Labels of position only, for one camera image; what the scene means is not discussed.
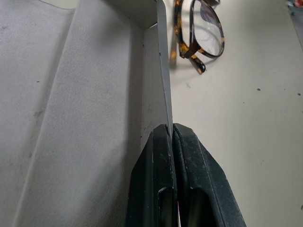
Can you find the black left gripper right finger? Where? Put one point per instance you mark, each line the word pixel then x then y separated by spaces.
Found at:
pixel 203 175

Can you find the grey glasses case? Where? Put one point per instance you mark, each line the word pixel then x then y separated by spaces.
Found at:
pixel 82 106

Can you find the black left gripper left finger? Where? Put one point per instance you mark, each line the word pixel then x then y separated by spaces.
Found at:
pixel 151 175

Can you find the tortoiseshell glasses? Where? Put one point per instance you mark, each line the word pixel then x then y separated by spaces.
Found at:
pixel 196 33

